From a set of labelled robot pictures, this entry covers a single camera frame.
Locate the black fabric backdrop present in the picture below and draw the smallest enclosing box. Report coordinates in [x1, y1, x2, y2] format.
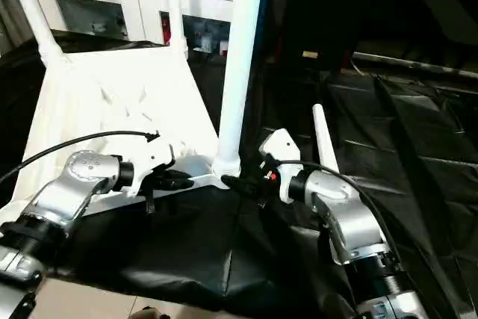
[254, 0, 478, 69]

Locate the silver metal rod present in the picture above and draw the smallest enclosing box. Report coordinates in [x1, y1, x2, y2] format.
[351, 52, 478, 82]

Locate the black table mat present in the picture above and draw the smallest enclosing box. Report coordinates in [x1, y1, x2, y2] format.
[0, 31, 478, 319]

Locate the white plastic table top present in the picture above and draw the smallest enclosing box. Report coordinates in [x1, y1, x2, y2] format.
[0, 41, 243, 224]

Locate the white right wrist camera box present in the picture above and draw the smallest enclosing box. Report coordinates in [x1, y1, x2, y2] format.
[258, 128, 304, 205]

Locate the red bottle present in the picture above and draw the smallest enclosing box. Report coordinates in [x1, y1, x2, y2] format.
[160, 13, 172, 43]

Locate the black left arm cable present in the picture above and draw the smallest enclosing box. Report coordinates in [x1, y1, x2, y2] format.
[0, 131, 162, 185]

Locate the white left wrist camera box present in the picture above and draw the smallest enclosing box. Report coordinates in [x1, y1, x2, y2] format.
[127, 138, 179, 200]

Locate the white plastic table leg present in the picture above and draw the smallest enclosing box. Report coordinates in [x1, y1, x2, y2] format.
[212, 0, 269, 179]
[165, 0, 190, 60]
[311, 105, 338, 174]
[4, 0, 69, 67]

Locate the grey curtain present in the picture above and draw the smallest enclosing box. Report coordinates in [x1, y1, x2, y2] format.
[0, 0, 25, 55]

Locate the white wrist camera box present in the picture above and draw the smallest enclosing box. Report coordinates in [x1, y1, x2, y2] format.
[127, 138, 179, 200]
[258, 128, 304, 205]

